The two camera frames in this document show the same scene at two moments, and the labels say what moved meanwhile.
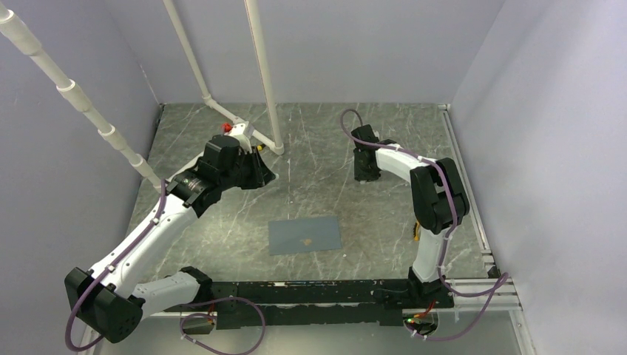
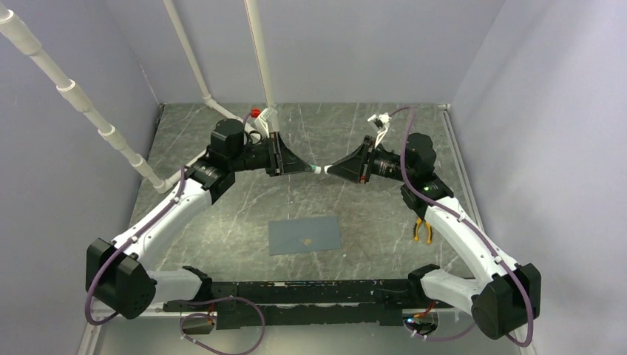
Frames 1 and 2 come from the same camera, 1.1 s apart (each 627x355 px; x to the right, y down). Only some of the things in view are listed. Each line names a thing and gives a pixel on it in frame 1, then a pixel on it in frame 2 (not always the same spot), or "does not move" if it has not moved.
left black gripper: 261,174 -> 282,160
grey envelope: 304,235 does not move
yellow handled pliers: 416,231 does not move
